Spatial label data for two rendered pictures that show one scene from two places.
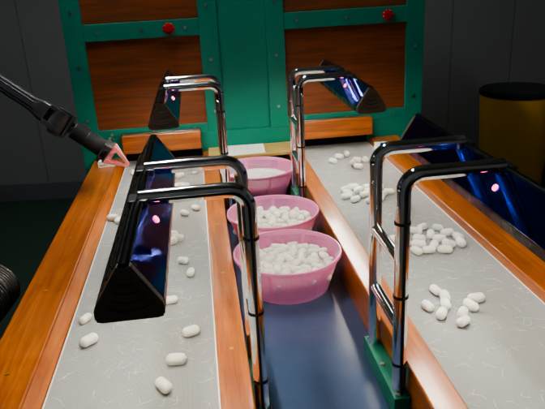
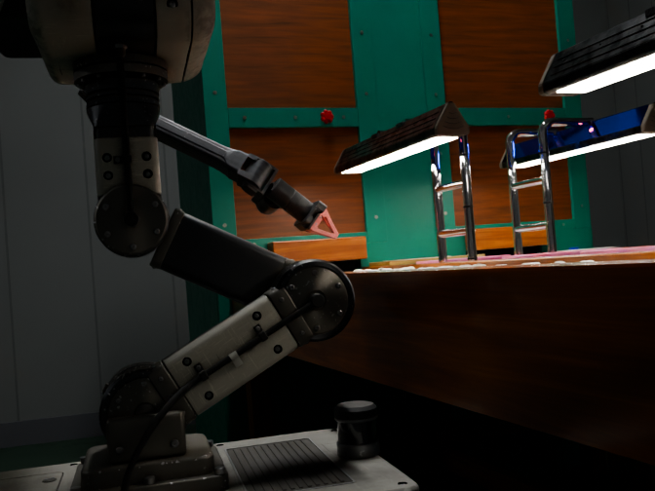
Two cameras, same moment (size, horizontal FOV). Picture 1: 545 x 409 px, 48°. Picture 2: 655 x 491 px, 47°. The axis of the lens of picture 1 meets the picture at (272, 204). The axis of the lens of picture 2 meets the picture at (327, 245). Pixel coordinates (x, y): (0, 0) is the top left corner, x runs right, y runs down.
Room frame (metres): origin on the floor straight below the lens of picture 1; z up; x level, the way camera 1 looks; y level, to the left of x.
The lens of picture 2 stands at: (0.10, 0.95, 0.79)
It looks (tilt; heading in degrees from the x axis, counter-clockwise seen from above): 1 degrees up; 346
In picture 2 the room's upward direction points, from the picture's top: 4 degrees counter-clockwise
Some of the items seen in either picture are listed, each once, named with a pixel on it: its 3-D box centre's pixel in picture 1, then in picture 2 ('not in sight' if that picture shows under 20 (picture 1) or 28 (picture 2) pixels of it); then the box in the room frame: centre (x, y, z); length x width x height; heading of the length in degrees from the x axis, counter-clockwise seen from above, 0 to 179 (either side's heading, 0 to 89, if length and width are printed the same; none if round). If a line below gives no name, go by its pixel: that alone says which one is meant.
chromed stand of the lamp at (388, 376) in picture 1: (431, 271); not in sight; (0.97, -0.27, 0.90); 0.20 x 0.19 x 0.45; 6
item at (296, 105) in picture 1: (321, 139); (556, 204); (1.94, -0.17, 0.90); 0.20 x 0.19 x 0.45; 6
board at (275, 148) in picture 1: (251, 150); (426, 260); (2.31, 0.07, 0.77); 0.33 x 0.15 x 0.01; 96
